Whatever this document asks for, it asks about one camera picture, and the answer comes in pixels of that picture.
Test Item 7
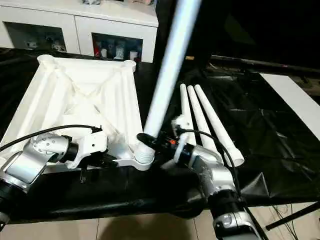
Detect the white plastic table leg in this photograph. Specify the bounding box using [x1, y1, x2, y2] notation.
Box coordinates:
[187, 85, 219, 154]
[194, 84, 246, 168]
[134, 0, 202, 166]
[179, 84, 199, 146]

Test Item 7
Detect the white plastic table top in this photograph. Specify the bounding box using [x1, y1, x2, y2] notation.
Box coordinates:
[0, 54, 156, 174]

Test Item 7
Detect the black glossy mat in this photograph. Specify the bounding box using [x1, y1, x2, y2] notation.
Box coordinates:
[0, 46, 320, 221]

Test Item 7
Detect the flat white board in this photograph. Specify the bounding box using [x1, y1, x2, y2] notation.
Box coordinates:
[259, 72, 320, 142]

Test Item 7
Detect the white glass-door cabinet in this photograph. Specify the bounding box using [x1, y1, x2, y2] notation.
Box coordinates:
[0, 0, 160, 63]

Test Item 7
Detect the black metal stand bar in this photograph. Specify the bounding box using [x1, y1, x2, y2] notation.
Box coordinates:
[265, 201, 320, 231]

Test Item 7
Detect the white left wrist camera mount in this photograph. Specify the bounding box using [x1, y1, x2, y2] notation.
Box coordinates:
[66, 125, 109, 170]

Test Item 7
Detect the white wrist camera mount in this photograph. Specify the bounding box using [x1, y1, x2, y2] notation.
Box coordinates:
[66, 125, 109, 170]
[171, 114, 194, 164]

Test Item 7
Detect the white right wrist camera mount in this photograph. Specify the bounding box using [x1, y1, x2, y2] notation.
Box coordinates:
[171, 114, 194, 164]

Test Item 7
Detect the black left wrist camera cable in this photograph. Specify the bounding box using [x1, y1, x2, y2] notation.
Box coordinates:
[0, 124, 103, 152]

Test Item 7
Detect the long black metal rail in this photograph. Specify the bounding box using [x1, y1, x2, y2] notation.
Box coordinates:
[209, 54, 320, 74]

